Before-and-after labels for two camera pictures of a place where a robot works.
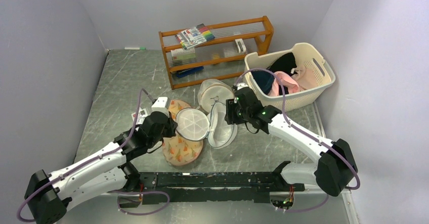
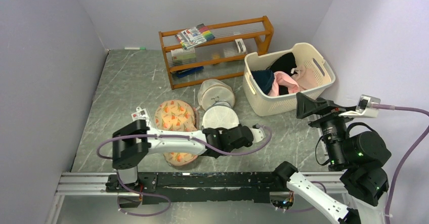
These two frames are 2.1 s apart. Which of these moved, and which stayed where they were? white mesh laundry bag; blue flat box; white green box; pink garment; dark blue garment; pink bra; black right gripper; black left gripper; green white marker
Moved: black left gripper; white mesh laundry bag; black right gripper
Stayed: green white marker; white green box; pink garment; dark blue garment; pink bra; blue flat box
